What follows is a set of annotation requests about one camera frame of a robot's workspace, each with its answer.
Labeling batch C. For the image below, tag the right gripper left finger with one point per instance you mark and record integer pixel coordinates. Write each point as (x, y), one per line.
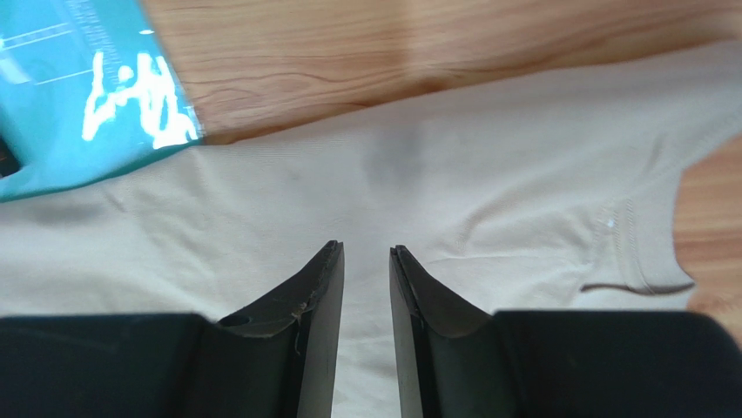
(275, 357)

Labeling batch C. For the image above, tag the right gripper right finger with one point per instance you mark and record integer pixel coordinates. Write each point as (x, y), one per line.
(455, 360)

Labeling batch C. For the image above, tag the beige t shirt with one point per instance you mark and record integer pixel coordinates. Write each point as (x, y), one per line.
(553, 190)

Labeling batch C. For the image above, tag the teal cutting board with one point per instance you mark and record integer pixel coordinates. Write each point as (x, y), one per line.
(87, 93)

